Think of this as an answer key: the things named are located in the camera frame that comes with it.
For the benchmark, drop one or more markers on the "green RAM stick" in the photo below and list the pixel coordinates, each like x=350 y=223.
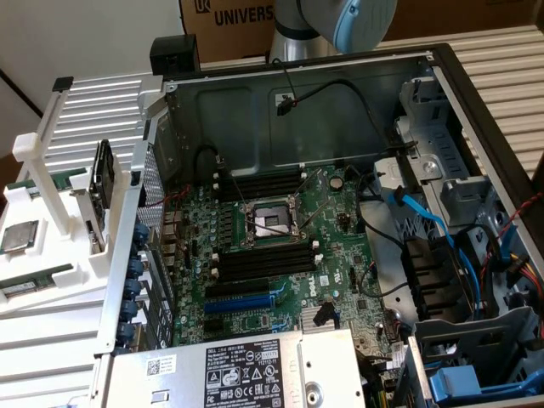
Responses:
x=61 y=182
x=25 y=288

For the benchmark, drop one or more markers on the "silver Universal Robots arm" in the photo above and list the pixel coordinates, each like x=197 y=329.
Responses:
x=297 y=17

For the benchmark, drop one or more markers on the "CPU socket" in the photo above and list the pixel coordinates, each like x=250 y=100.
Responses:
x=265 y=221

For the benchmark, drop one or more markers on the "thin metal locking lever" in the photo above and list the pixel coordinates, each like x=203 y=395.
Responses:
x=239 y=187
x=312 y=197

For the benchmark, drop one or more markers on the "silver coin battery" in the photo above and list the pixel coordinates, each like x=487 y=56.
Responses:
x=337 y=183

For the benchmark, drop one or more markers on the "green motherboard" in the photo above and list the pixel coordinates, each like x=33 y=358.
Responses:
x=297 y=289

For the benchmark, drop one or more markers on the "long black expansion slot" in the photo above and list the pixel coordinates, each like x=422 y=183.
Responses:
x=238 y=289

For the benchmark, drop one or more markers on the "open grey PC case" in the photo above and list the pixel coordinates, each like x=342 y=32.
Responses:
x=340 y=127

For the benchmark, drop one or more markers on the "long blue expansion slot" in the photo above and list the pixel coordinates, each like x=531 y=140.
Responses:
x=238 y=304

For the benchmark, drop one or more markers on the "small silver heatsink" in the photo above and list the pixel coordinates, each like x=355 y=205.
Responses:
x=307 y=316

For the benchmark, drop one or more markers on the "blue card retention clip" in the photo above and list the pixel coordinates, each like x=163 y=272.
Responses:
x=126 y=334
x=137 y=263
x=130 y=311
x=134 y=288
x=142 y=234

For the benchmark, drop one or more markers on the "short black expansion slot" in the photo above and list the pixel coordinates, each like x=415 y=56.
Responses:
x=213 y=325

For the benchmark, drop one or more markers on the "printed brown cardboard box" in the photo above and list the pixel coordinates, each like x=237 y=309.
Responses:
x=229 y=42

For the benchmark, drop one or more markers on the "silver metal disk bay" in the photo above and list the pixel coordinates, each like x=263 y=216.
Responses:
x=429 y=140

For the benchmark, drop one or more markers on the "black hard disk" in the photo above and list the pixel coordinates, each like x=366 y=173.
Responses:
x=103 y=174

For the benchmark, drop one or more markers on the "black plastic block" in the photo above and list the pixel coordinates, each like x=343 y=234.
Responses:
x=174 y=55

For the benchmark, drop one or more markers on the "white parts rack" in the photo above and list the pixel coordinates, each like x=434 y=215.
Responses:
x=100 y=272

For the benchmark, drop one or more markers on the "grey power supply unit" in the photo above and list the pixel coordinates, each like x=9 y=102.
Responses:
x=178 y=382

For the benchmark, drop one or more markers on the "small black end cap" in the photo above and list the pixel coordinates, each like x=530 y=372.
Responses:
x=62 y=83

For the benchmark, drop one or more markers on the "blue plastic drive caddy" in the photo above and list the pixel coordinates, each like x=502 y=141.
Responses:
x=455 y=382

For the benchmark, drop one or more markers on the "silver CPU chip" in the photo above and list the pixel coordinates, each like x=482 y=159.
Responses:
x=19 y=237

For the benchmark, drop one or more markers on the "plain brown cardboard box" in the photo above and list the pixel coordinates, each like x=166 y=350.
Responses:
x=467 y=17

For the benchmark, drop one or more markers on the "graphics card with metal bracket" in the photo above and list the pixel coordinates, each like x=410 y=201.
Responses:
x=91 y=231

